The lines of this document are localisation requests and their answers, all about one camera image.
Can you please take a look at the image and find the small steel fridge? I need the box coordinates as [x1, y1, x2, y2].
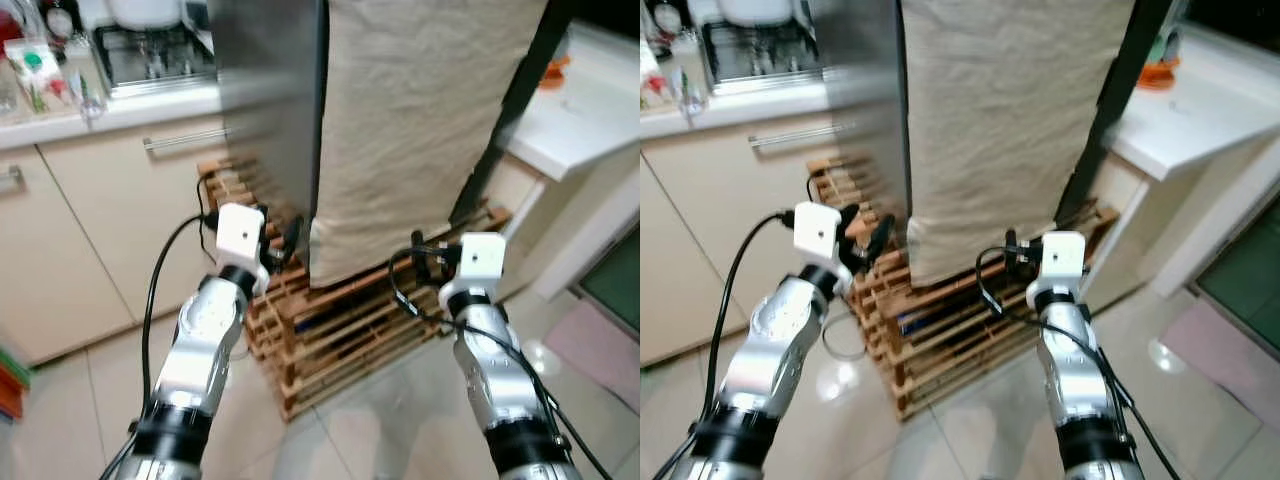
[208, 0, 581, 291]
[810, 0, 1186, 291]

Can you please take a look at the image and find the wooden slatted rack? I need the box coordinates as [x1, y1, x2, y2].
[197, 160, 516, 421]
[808, 155, 1121, 421]

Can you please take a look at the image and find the beige cloth cover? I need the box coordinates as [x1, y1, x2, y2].
[900, 0, 1136, 289]
[308, 0, 549, 289]

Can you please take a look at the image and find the cream kitchen cabinet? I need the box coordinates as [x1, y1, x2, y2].
[0, 85, 241, 366]
[640, 85, 851, 366]

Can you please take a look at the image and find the pink floor mat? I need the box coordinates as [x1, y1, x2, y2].
[1160, 300, 1280, 401]
[545, 300, 641, 411]

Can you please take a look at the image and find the black gas stove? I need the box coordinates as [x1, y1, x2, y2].
[92, 22, 221, 96]
[700, 18, 829, 93]

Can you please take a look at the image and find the white table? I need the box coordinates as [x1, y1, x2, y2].
[1110, 25, 1280, 299]
[505, 25, 641, 301]

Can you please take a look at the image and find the white cooking pot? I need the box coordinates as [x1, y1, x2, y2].
[105, 0, 186, 29]
[715, 0, 796, 27]

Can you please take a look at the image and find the white green red carton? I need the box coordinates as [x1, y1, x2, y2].
[640, 42, 671, 111]
[5, 40, 63, 111]

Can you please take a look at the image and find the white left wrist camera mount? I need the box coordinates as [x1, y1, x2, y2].
[214, 203, 271, 298]
[793, 202, 853, 297]

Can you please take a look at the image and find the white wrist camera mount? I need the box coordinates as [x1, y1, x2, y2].
[793, 202, 853, 297]
[440, 233, 508, 311]
[1028, 231, 1088, 307]
[214, 203, 271, 298]

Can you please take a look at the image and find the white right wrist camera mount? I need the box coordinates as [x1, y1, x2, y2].
[1028, 231, 1088, 307]
[440, 233, 508, 311]

